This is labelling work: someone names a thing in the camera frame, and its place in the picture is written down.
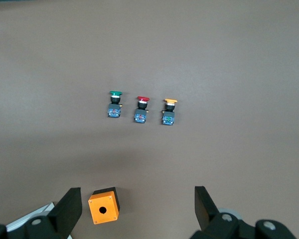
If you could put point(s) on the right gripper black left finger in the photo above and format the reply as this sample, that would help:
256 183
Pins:
64 211

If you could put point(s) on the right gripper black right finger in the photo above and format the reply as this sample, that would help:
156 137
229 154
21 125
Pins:
206 214

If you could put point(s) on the yellow mushroom push button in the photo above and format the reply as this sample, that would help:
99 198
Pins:
168 118

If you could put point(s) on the green mushroom push button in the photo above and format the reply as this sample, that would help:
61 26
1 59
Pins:
113 110

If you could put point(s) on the red mushroom push button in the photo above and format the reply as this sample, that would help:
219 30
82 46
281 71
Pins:
140 115

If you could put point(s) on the orange button enclosure box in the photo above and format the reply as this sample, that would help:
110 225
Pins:
109 206

